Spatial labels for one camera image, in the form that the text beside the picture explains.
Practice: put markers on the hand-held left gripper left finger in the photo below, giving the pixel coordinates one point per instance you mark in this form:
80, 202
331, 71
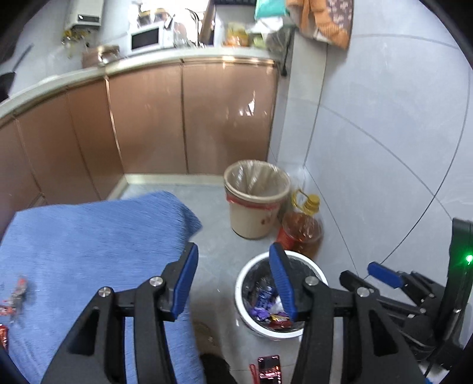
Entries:
184, 284

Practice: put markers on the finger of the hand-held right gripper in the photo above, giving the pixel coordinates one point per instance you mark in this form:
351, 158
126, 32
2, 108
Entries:
399, 308
384, 273

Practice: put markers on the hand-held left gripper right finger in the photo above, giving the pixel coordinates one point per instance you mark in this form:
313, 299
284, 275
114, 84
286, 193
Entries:
282, 284

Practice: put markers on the white trash bin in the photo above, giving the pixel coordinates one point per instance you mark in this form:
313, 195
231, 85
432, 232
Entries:
244, 314

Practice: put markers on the beige trash bin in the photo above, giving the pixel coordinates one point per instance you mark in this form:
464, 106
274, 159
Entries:
251, 218

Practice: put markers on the cooking oil bottle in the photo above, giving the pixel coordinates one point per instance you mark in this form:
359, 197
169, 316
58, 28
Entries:
301, 232

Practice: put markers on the red shiny packet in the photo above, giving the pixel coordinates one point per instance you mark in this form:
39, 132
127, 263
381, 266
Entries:
269, 369

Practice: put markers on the dark shoe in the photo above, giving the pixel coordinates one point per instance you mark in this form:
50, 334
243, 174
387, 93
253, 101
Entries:
218, 369

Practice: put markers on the blue towel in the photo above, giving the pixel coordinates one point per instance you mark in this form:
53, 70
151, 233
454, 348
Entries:
92, 240

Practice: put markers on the brown kitchen cabinets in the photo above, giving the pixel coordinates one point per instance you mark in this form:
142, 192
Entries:
147, 122

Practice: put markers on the black power plug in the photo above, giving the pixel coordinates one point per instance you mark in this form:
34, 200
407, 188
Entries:
284, 66

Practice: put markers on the brown cooking pot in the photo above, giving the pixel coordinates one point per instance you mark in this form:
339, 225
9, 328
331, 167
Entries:
99, 56

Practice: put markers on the clear plastic bag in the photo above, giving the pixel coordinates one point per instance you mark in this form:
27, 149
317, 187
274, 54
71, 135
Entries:
281, 38

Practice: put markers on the white microwave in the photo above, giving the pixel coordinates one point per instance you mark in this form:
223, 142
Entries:
146, 37

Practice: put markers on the yellow snack bag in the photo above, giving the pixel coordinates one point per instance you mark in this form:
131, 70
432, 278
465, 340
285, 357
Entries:
236, 36

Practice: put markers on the orange patterned cloth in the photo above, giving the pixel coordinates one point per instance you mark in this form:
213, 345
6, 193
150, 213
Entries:
325, 22

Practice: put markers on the metal faucet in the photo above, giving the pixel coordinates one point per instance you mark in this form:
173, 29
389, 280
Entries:
196, 26

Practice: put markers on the black pan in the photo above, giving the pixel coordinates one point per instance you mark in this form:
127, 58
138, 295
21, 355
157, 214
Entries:
7, 83

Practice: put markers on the green plastic pack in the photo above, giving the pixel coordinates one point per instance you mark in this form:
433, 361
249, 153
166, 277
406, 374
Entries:
271, 7

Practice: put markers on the white water heater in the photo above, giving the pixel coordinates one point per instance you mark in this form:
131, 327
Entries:
84, 14

